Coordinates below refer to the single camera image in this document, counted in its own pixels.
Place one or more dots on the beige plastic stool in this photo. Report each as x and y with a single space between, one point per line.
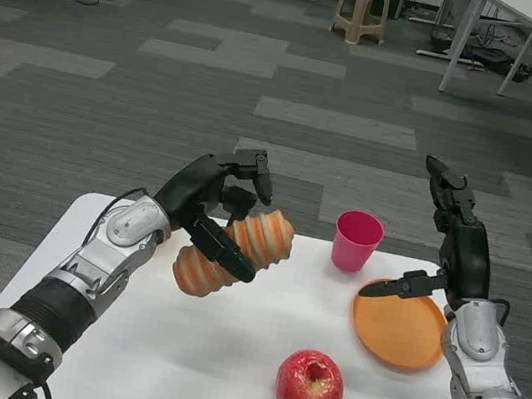
363 2

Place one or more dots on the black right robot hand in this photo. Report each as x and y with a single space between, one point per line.
468 262

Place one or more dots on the pink plastic cup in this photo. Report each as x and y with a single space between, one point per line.
351 253

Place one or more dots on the orange plastic plate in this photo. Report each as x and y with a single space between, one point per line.
397 331

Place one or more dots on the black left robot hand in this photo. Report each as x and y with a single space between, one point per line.
192 188

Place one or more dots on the red apple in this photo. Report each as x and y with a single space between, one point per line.
308 393

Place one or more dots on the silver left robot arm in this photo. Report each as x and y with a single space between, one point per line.
57 303

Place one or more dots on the orange striped bread loaf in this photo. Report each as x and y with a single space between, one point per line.
267 240

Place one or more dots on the flat black laptop bag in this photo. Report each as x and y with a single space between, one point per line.
491 59

